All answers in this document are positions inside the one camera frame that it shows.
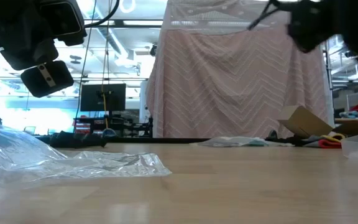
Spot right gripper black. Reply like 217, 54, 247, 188
287, 0, 341, 54

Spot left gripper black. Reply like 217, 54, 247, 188
0, 0, 75, 98

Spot brown cardboard box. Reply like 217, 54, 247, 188
277, 105, 358, 139

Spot wide black rubber bands bunch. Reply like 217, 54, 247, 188
50, 130, 108, 149

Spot teal fabric rolls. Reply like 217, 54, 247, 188
339, 110, 358, 119

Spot black monitor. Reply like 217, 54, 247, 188
80, 83, 127, 112

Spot wooden shelf board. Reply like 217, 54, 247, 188
334, 117, 358, 124

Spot pink chevron curtain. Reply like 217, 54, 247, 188
146, 0, 335, 139

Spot red storage bins stack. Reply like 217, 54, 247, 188
74, 123, 90, 134

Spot ceiling light panel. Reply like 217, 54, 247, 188
84, 19, 164, 27

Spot grey dome object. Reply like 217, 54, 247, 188
101, 128, 117, 139

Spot black workbench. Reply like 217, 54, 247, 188
72, 114, 154, 138

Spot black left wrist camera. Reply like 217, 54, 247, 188
39, 0, 88, 47

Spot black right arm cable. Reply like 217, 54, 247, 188
247, 0, 291, 31

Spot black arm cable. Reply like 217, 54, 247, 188
84, 0, 121, 29
247, 0, 291, 31

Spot black hanging cable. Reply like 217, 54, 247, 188
73, 0, 98, 133

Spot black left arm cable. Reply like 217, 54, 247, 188
84, 0, 121, 29

